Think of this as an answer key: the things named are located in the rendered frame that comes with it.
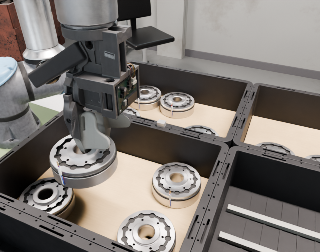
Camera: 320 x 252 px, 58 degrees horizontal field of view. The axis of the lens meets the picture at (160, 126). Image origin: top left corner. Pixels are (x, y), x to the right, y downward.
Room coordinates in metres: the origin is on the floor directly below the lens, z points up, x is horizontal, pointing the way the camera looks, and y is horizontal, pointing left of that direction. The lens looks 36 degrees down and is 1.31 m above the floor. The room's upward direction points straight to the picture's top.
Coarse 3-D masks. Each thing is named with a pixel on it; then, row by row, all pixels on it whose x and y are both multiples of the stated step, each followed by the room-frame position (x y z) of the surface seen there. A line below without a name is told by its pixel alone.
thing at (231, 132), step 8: (144, 64) 0.86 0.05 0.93; (152, 64) 0.86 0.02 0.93; (184, 72) 0.80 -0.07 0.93; (192, 72) 0.80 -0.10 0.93; (200, 72) 0.80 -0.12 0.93; (224, 80) 0.76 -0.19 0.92; (232, 80) 0.75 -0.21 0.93; (240, 80) 0.74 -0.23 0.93; (248, 88) 0.70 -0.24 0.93; (248, 96) 0.65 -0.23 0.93; (240, 104) 0.61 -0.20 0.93; (240, 112) 0.58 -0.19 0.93; (144, 120) 0.55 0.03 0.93; (152, 120) 0.55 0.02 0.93; (176, 128) 0.51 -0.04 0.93; (184, 128) 0.51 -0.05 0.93; (232, 128) 0.51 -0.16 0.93; (208, 136) 0.49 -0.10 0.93; (216, 136) 0.49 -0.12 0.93; (232, 136) 0.49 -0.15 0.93
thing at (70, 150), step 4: (72, 144) 0.36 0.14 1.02; (68, 148) 0.35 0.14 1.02; (72, 148) 0.35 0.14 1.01; (68, 152) 0.34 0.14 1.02; (72, 152) 0.34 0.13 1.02; (88, 152) 0.34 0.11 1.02; (92, 152) 0.34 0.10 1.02; (96, 152) 0.34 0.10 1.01; (68, 156) 0.33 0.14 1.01; (72, 156) 0.33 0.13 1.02; (76, 156) 0.33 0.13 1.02; (80, 156) 0.33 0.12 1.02; (84, 156) 0.33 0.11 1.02; (88, 156) 0.33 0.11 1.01; (92, 156) 0.33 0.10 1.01; (76, 160) 0.32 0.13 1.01; (80, 160) 0.32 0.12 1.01
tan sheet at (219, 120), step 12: (156, 108) 0.75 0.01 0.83; (204, 108) 0.75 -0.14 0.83; (216, 108) 0.75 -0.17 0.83; (156, 120) 0.69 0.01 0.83; (168, 120) 0.69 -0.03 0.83; (180, 120) 0.69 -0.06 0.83; (192, 120) 0.69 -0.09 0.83; (204, 120) 0.69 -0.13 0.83; (216, 120) 0.69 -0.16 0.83; (228, 120) 0.69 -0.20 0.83
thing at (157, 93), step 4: (140, 88) 0.82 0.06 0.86; (152, 88) 0.83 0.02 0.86; (156, 88) 0.82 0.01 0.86; (156, 92) 0.80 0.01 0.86; (160, 92) 0.80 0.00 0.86; (140, 96) 0.77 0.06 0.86; (148, 96) 0.77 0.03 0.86; (152, 96) 0.77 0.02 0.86; (156, 96) 0.78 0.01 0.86; (160, 96) 0.78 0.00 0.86; (136, 100) 0.75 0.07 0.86; (140, 100) 0.75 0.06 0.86; (144, 100) 0.75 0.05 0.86; (148, 100) 0.75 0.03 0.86; (152, 100) 0.75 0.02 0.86
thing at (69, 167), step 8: (56, 144) 0.36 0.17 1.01; (64, 144) 0.36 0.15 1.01; (112, 144) 0.36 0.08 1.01; (56, 152) 0.34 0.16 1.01; (64, 152) 0.34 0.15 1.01; (104, 152) 0.35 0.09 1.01; (112, 152) 0.34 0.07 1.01; (56, 160) 0.32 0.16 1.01; (64, 160) 0.32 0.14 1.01; (72, 160) 0.32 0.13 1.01; (88, 160) 0.32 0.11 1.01; (96, 160) 0.33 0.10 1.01; (104, 160) 0.32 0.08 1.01; (56, 168) 0.31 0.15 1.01; (64, 168) 0.31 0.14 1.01; (72, 168) 0.31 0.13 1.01; (80, 168) 0.31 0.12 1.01; (88, 168) 0.31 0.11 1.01; (96, 168) 0.31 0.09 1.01
